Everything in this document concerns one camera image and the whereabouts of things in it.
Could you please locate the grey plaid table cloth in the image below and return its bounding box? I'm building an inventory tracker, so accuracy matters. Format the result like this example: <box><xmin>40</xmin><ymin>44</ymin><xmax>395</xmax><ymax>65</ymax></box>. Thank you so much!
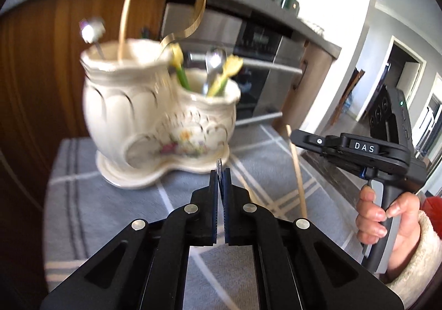
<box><xmin>43</xmin><ymin>124</ymin><xmax>362</xmax><ymax>309</ymax></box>

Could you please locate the stainless steel built-in oven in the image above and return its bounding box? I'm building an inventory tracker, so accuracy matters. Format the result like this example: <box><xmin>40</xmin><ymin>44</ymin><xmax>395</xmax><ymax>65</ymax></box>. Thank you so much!
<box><xmin>181</xmin><ymin>10</ymin><xmax>303</xmax><ymax>126</ymax></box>

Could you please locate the silver metal fork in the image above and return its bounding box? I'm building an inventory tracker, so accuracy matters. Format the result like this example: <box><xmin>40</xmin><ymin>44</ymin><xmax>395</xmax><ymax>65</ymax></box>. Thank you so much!
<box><xmin>216</xmin><ymin>159</ymin><xmax>222</xmax><ymax>177</ymax></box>

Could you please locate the wooden cabinet door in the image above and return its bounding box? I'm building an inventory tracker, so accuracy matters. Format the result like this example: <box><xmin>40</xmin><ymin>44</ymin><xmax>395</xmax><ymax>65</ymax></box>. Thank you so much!
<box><xmin>1</xmin><ymin>0</ymin><xmax>165</xmax><ymax>141</ymax></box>

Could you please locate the person right hand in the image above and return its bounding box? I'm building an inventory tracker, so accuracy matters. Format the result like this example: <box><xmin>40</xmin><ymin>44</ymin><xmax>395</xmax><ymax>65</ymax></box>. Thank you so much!
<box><xmin>356</xmin><ymin>180</ymin><xmax>420</xmax><ymax>273</ymax></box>

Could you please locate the green kettle appliance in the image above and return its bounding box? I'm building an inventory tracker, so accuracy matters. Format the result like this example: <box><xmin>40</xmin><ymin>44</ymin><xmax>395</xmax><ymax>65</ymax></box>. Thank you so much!
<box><xmin>277</xmin><ymin>0</ymin><xmax>300</xmax><ymax>16</ymax></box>

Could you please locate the cream fuzzy sleeve forearm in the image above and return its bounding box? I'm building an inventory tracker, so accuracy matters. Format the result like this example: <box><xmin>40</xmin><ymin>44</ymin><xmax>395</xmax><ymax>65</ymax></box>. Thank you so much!
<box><xmin>386</xmin><ymin>211</ymin><xmax>441</xmax><ymax>309</ymax></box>

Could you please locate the yellow tulip plastic pick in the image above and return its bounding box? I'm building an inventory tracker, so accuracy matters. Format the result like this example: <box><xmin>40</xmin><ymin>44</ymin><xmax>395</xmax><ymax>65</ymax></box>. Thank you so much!
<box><xmin>206</xmin><ymin>55</ymin><xmax>243</xmax><ymax>97</ymax></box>
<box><xmin>170</xmin><ymin>44</ymin><xmax>190</xmax><ymax>90</ymax></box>

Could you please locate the silver metal spoon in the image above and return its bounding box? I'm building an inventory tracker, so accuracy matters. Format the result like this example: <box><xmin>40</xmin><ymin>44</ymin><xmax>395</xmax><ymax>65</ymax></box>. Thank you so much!
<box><xmin>79</xmin><ymin>17</ymin><xmax>106</xmax><ymax>59</ymax></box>

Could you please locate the cream ceramic double utensil holder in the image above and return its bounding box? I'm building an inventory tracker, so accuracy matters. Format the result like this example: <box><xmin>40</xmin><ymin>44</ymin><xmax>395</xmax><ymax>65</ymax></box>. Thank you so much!
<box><xmin>79</xmin><ymin>39</ymin><xmax>241</xmax><ymax>189</ymax></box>

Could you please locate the wooden chopstick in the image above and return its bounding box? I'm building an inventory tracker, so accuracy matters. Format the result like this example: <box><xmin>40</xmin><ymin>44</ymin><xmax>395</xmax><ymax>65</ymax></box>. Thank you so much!
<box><xmin>236</xmin><ymin>173</ymin><xmax>264</xmax><ymax>206</ymax></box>
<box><xmin>285</xmin><ymin>124</ymin><xmax>308</xmax><ymax>218</ymax></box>
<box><xmin>117</xmin><ymin>0</ymin><xmax>131</xmax><ymax>62</ymax></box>

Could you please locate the gold metal fork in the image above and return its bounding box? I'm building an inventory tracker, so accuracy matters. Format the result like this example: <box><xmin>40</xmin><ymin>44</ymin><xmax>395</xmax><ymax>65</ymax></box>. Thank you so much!
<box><xmin>160</xmin><ymin>0</ymin><xmax>207</xmax><ymax>50</ymax></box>

